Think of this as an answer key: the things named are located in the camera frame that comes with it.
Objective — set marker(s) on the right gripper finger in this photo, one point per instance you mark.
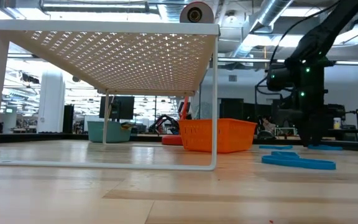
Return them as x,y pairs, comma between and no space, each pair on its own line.
315,137
304,137

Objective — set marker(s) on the orange plastic basket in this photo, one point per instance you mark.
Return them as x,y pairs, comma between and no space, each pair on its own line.
235,135

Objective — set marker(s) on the teal plastic basket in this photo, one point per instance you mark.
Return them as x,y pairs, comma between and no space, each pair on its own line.
115,132

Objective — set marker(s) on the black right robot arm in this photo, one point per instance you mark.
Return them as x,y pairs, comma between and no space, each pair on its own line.
312,46

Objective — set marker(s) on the red black background robot arm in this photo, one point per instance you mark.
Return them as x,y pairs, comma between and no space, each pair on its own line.
163,121

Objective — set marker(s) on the red desk lamp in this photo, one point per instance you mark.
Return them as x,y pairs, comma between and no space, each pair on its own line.
171,140

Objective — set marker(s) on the white bottle yellow label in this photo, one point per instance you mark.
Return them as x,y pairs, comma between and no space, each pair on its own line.
337,124

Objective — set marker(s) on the black equipment cabinet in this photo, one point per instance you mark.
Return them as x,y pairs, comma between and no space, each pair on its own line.
336,116

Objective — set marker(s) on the person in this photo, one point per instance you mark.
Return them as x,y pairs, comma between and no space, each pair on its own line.
267,124

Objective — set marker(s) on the long ceiling strip light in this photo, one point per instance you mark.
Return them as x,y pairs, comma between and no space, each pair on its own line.
244,59

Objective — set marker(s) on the black computer monitor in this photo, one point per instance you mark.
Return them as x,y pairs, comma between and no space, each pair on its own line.
123,107

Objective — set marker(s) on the white perforated metal shelf riser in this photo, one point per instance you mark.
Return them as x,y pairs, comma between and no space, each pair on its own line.
104,27

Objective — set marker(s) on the black tall cabinet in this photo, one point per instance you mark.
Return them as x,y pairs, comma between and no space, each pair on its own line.
68,119

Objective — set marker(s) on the silver ceiling air duct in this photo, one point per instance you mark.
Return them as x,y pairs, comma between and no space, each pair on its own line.
269,15

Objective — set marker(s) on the black aluminium table frame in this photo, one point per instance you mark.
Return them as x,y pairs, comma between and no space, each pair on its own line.
42,137

